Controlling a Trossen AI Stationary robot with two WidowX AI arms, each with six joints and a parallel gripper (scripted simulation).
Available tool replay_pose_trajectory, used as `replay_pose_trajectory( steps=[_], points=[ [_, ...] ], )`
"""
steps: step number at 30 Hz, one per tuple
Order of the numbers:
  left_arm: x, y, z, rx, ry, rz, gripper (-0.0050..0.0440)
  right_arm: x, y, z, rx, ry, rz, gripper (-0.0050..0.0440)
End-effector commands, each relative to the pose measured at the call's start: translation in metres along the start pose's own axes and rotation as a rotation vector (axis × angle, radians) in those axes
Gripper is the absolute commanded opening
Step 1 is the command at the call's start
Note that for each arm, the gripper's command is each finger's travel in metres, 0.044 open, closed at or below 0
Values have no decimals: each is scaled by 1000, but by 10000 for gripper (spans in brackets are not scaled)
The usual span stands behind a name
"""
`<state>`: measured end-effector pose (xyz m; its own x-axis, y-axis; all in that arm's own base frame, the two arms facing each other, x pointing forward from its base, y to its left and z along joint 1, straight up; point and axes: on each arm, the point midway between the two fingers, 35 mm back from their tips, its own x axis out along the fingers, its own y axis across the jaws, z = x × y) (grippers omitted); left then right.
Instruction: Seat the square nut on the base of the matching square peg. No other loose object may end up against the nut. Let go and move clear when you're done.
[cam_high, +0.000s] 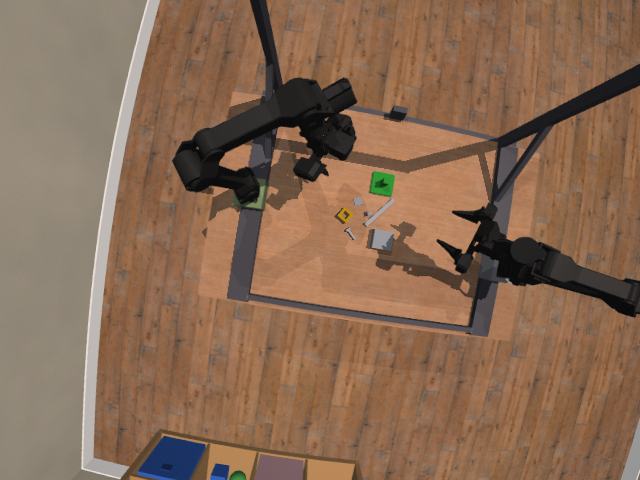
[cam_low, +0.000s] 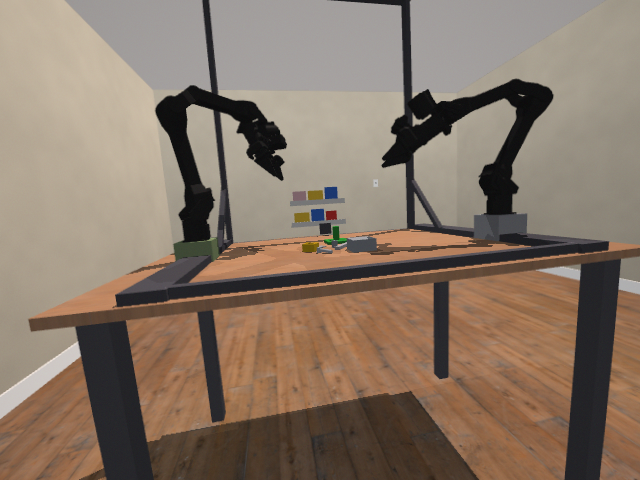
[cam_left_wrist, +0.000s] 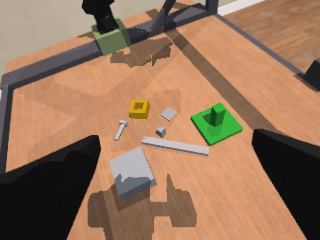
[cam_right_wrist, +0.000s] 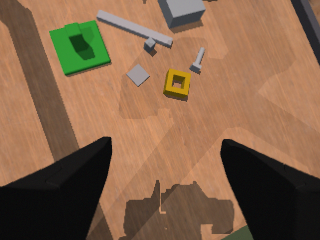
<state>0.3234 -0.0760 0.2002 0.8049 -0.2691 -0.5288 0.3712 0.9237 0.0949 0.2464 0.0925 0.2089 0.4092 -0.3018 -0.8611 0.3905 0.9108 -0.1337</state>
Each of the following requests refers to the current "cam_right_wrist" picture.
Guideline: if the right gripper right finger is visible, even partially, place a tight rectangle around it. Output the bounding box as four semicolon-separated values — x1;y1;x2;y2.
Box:
220;139;320;240

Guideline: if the small grey cube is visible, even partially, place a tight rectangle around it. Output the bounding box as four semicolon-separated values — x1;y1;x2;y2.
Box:
143;37;156;53

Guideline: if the yellow square nut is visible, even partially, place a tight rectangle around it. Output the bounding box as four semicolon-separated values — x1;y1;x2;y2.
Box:
163;69;191;98

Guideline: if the grey square block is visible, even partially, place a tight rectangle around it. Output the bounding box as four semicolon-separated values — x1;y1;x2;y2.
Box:
157;0;206;29

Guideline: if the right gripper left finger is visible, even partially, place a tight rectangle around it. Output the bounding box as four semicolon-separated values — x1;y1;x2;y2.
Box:
0;137;112;240

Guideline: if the white flat square plate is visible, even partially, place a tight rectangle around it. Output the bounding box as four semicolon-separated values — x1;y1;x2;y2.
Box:
126;64;150;86

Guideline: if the grey square-head bolt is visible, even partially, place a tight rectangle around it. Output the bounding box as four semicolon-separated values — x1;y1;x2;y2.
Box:
189;47;205;73

